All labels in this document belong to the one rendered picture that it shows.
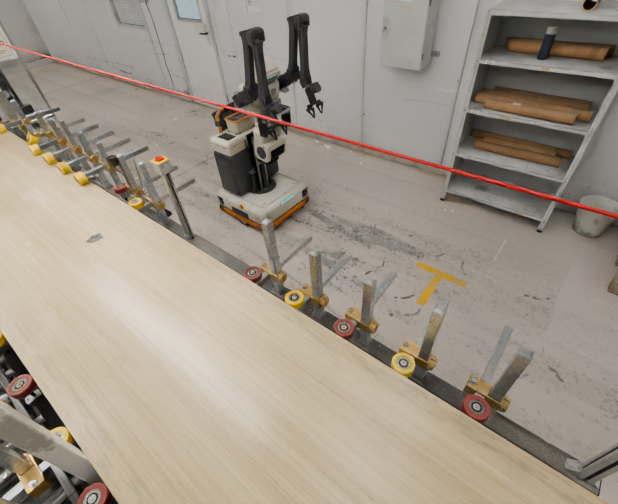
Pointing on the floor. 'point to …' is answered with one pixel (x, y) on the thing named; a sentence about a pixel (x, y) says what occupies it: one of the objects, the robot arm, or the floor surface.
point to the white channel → (29, 436)
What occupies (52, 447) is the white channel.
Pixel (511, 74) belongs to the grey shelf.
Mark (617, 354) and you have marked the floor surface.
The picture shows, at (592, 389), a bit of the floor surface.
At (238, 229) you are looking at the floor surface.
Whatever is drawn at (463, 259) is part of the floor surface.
